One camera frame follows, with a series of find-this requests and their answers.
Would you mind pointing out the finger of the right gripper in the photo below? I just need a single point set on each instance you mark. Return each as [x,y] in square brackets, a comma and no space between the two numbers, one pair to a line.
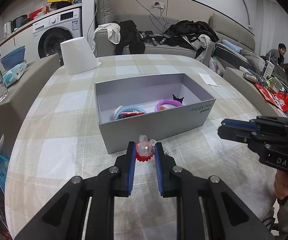
[240,124]
[235,133]

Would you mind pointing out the white kettle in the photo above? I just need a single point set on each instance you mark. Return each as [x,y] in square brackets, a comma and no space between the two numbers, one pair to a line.
[7,29]

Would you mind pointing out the white paper roll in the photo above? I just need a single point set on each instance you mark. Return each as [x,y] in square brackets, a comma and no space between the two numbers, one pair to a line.
[78,56]

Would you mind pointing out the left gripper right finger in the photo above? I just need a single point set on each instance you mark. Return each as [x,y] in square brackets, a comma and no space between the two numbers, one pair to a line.
[206,208]

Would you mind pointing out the wall power socket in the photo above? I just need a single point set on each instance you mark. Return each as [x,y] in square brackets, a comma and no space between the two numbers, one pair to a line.
[158,5]

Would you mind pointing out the right hand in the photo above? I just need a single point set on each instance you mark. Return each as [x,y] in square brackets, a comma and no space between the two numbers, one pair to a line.
[281,187]

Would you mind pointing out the wet wipes pack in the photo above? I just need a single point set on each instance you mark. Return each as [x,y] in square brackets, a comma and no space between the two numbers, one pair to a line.
[14,74]

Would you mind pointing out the blue bangle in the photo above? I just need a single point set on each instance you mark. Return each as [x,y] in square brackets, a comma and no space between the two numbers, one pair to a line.
[128,111]

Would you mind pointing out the black jacket pile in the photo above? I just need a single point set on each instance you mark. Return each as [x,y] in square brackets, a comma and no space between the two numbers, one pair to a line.
[130,37]

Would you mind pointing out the grey cushion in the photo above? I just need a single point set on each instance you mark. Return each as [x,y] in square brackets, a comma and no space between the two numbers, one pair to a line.
[105,13]

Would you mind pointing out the purple plastic bangle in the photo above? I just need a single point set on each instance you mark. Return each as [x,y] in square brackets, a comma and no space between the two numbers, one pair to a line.
[168,102]

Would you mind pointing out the grey low cabinet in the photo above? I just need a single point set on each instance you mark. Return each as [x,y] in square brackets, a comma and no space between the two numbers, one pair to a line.
[21,96]

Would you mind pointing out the blue plastic basin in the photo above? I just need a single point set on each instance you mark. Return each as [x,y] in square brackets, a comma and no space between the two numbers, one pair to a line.
[13,58]

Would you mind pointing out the grey sofa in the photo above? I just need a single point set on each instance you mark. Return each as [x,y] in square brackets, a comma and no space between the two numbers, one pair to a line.
[148,18]

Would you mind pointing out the black white jacket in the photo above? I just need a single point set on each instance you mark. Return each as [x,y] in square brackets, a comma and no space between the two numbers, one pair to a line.
[192,35]

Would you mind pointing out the seated person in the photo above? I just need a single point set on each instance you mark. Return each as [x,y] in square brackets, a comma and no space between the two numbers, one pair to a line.
[277,56]

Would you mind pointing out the grey phone box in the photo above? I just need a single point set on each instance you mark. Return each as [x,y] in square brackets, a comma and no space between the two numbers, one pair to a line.
[146,92]

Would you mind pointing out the white cloth garment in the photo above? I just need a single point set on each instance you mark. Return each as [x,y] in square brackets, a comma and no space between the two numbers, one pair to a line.
[113,32]

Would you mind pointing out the red snack bag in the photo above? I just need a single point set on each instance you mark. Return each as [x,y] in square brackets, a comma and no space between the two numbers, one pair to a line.
[280,99]

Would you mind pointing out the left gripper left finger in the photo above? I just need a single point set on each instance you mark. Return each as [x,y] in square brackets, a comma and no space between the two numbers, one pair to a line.
[84,208]

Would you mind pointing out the white envelope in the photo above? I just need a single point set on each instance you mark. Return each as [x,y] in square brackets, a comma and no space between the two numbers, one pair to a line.
[208,80]

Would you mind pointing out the white washing machine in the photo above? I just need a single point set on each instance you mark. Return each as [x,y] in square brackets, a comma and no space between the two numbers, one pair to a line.
[49,32]

